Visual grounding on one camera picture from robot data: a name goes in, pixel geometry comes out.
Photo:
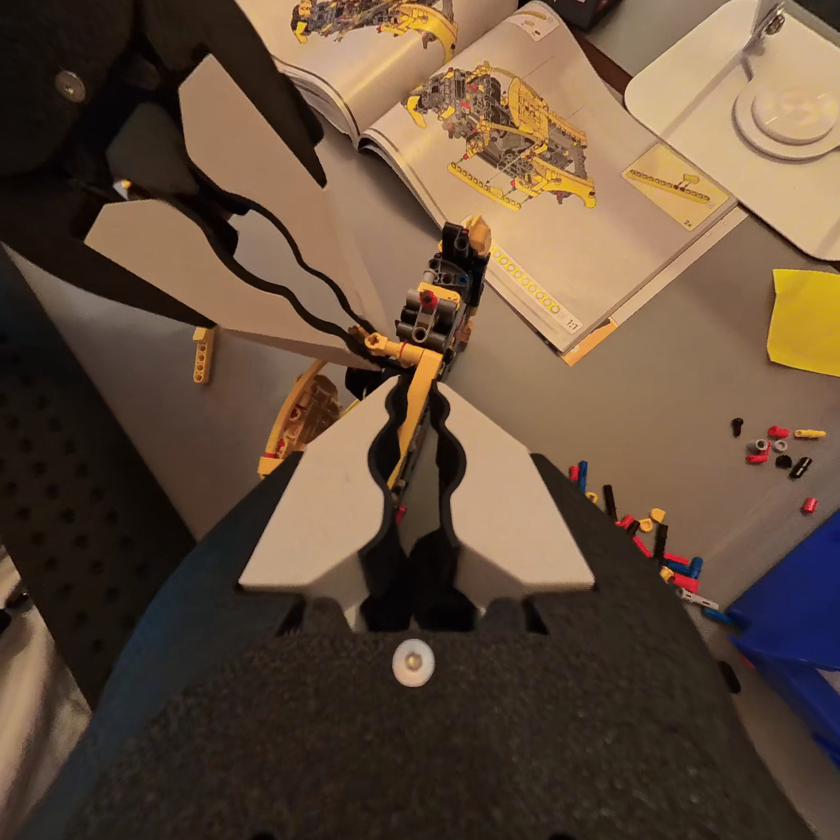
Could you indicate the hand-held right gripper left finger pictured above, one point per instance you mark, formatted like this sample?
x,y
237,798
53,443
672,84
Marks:
x,y
308,525

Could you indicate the white stand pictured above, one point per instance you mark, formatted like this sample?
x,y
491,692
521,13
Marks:
x,y
689,98

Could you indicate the blue plastic bin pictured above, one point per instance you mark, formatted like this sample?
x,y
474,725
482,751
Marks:
x,y
794,623

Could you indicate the grey desk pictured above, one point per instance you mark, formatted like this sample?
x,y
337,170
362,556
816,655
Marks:
x,y
623,407

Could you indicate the yellow brick car model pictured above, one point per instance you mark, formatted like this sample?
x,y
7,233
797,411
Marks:
x,y
426,308

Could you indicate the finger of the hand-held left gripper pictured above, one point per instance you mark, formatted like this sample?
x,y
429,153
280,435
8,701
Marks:
x,y
249,144
184,262

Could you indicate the black perforated chair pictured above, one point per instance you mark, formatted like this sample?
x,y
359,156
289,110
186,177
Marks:
x,y
65,492

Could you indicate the short yellow perforated beam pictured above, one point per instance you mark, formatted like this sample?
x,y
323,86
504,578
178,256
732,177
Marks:
x,y
203,354

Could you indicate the open instruction booklet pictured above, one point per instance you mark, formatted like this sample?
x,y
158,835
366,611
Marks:
x,y
590,262

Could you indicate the yellow sticky note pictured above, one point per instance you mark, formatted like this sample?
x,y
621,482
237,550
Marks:
x,y
807,321

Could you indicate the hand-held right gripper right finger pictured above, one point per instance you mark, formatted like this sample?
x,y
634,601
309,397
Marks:
x,y
518,525

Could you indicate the large pile of brick pins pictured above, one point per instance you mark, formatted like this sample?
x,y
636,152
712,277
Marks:
x,y
663,544

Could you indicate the stubby black brick connector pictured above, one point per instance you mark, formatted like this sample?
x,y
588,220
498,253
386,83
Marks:
x,y
730,677

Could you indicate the small group of brick pins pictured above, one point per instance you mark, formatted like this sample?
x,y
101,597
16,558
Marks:
x,y
774,449

